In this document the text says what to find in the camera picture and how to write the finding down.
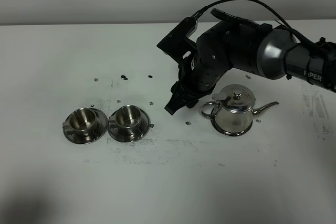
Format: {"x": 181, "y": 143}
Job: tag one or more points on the stainless steel teacup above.
{"x": 126, "y": 117}
{"x": 82, "y": 121}

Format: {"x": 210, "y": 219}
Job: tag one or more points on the stainless steel saucer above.
{"x": 132, "y": 135}
{"x": 91, "y": 137}

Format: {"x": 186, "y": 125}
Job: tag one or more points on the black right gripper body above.
{"x": 198, "y": 76}

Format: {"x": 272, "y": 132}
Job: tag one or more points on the left stainless steel teacup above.
{"x": 82, "y": 121}

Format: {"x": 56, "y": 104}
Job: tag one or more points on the left stainless steel saucer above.
{"x": 91, "y": 137}

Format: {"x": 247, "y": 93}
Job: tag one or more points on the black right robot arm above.
{"x": 263, "y": 50}

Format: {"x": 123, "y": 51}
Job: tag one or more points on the right stainless steel saucer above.
{"x": 132, "y": 135}

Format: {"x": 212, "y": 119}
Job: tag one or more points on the stainless steel teapot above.
{"x": 231, "y": 111}

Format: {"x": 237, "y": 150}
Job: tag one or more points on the right stainless steel teacup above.
{"x": 126, "y": 117}

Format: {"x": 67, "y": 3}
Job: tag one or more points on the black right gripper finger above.
{"x": 176, "y": 102}
{"x": 192, "y": 103}

